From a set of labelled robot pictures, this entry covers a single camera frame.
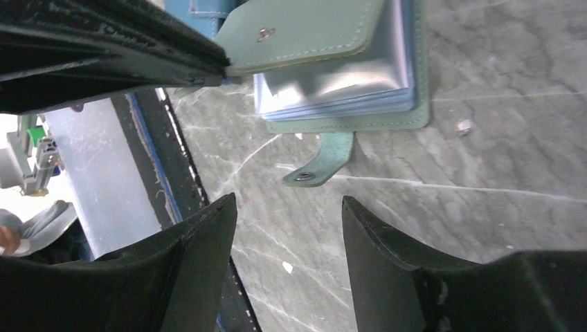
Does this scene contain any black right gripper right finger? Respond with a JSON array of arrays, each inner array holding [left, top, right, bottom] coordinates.
[[342, 196, 586, 331]]

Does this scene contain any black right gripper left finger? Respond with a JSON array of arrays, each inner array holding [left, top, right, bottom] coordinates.
[[1, 194, 237, 331]]

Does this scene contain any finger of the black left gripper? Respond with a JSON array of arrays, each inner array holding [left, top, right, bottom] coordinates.
[[1, 1, 229, 115]]

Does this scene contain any green card holder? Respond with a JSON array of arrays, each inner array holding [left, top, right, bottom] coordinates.
[[214, 1, 430, 187]]

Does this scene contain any blue card holder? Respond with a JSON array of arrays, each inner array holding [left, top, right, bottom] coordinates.
[[164, 0, 245, 39]]

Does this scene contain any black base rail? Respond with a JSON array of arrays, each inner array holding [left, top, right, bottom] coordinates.
[[111, 89, 261, 331]]

